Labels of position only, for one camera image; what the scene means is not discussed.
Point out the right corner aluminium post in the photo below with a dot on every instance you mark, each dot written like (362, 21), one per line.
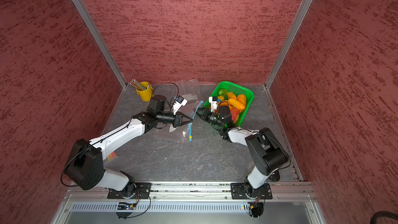
(297, 21)

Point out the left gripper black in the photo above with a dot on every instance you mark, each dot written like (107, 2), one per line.
(178, 121)

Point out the sticks in yellow cup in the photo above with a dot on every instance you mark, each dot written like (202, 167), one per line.
(137, 85)

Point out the left corner aluminium post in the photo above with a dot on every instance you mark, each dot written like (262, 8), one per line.
(85, 15)

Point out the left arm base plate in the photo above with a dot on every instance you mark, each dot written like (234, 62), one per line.
(132, 191)

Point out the green mango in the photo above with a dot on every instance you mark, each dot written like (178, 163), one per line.
(222, 92)

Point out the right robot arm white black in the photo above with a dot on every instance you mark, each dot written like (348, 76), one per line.
(268, 154)

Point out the green plastic basket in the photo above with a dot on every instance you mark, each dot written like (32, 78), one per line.
(236, 89)

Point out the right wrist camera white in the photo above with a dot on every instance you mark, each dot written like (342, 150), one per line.
(214, 101)

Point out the corner aluminium post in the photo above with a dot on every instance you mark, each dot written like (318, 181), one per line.
(85, 15)
(297, 21)

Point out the small orange mango back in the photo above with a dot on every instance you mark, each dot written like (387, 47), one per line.
(231, 95)

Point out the yellow cup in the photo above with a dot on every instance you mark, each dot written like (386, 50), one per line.
(147, 93)

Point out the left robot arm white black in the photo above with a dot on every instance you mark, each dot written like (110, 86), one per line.
(85, 166)

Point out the aluminium front rail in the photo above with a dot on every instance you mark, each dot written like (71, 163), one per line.
(217, 191)

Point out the colourful marker pack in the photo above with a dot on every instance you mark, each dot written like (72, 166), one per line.
(110, 157)

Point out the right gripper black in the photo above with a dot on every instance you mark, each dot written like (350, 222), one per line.
(205, 114)

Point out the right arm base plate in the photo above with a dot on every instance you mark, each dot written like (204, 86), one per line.
(244, 191)

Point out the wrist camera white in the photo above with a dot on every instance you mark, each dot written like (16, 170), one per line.
(214, 101)
(179, 102)

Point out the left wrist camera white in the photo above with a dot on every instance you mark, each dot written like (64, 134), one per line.
(179, 102)

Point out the clear zip bag blue zipper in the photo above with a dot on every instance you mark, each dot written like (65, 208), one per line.
(182, 133)

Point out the orange mango at basket back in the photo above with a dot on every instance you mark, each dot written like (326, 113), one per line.
(242, 98)

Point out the red mango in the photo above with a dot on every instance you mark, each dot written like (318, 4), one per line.
(235, 114)

